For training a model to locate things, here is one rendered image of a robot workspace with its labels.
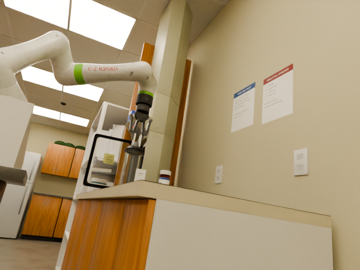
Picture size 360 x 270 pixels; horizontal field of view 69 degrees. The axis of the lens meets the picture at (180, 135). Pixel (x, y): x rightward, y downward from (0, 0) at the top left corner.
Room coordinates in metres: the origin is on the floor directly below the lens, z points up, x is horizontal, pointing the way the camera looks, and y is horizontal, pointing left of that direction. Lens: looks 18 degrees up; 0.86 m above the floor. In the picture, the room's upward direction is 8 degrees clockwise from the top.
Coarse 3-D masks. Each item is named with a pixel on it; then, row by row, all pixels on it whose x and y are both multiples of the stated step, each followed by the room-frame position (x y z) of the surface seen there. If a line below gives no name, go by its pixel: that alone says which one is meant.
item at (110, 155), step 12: (96, 144) 1.94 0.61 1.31; (108, 144) 1.96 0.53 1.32; (120, 144) 1.98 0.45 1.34; (108, 156) 1.96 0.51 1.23; (120, 156) 1.99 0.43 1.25; (96, 168) 1.95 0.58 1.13; (108, 168) 1.97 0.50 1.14; (120, 168) 1.99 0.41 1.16; (96, 180) 1.95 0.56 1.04; (108, 180) 1.97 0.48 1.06
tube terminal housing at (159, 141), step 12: (156, 96) 1.74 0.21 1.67; (168, 96) 1.77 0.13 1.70; (156, 108) 1.74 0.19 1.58; (168, 108) 1.78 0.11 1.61; (156, 120) 1.75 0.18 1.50; (168, 120) 1.81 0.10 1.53; (156, 132) 1.75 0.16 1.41; (168, 132) 1.84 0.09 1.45; (144, 144) 1.98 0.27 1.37; (156, 144) 1.76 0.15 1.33; (168, 144) 1.87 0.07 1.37; (156, 156) 1.77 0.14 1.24; (168, 156) 1.90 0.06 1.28; (144, 168) 1.74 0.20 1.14; (156, 168) 1.77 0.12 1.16; (168, 168) 1.93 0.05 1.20; (156, 180) 1.78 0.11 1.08
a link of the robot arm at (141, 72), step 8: (88, 64) 1.23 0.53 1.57; (96, 64) 1.23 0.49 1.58; (104, 64) 1.23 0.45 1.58; (112, 64) 1.23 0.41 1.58; (120, 64) 1.21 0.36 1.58; (128, 64) 1.20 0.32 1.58; (136, 64) 1.19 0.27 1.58; (144, 64) 1.18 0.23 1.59; (88, 72) 1.23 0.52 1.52; (96, 72) 1.23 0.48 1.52; (104, 72) 1.22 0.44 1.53; (112, 72) 1.22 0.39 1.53; (120, 72) 1.21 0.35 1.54; (128, 72) 1.21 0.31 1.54; (136, 72) 1.20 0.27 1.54; (144, 72) 1.19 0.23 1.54; (152, 72) 1.23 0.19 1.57; (88, 80) 1.26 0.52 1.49; (96, 80) 1.26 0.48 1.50; (104, 80) 1.26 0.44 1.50; (112, 80) 1.26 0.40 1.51; (120, 80) 1.26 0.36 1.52; (128, 80) 1.25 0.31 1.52; (136, 80) 1.24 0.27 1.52; (144, 80) 1.24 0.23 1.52; (152, 80) 1.28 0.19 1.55
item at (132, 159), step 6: (138, 150) 1.32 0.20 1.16; (126, 156) 1.33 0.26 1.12; (132, 156) 1.32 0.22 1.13; (138, 156) 1.33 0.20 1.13; (126, 162) 1.32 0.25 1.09; (132, 162) 1.32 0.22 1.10; (138, 162) 1.33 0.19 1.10; (126, 168) 1.32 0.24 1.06; (132, 168) 1.32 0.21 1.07; (138, 168) 1.34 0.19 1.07; (126, 174) 1.32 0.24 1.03; (132, 174) 1.32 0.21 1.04; (120, 180) 1.34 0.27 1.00; (126, 180) 1.32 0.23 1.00; (132, 180) 1.32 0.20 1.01
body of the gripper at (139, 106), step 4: (140, 104) 1.33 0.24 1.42; (144, 104) 1.33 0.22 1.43; (136, 108) 1.35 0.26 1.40; (140, 108) 1.33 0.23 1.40; (144, 108) 1.33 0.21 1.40; (148, 108) 1.35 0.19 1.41; (136, 112) 1.34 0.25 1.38; (140, 112) 1.35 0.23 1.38; (144, 112) 1.36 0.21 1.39; (148, 112) 1.36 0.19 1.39; (136, 116) 1.34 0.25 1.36; (148, 116) 1.37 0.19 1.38; (140, 120) 1.35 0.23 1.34
